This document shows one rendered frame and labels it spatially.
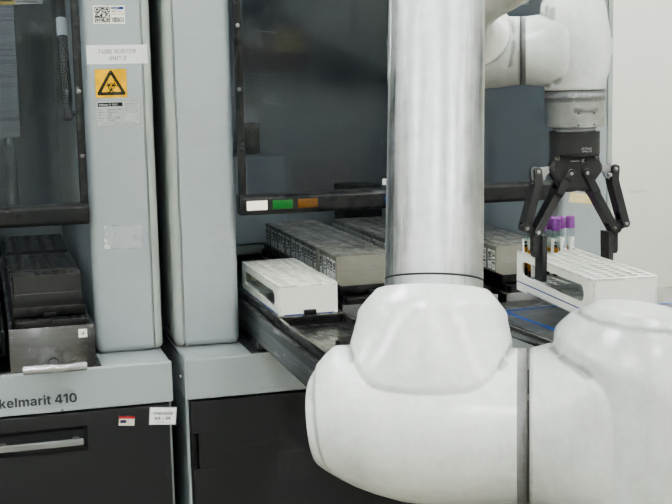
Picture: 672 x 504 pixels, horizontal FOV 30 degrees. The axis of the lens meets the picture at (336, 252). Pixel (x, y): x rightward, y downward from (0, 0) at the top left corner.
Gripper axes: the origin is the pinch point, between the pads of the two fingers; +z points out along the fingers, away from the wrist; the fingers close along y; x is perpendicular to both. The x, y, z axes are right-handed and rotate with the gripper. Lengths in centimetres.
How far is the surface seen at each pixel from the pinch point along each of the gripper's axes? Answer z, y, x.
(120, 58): -33, -65, 37
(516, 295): 10.4, 3.0, 32.2
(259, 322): 11, -44, 27
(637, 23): -42, 87, 157
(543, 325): 8.7, -6.0, -2.5
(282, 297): 6.0, -41.6, 19.6
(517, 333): 9.7, -10.0, -2.3
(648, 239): 20, 91, 157
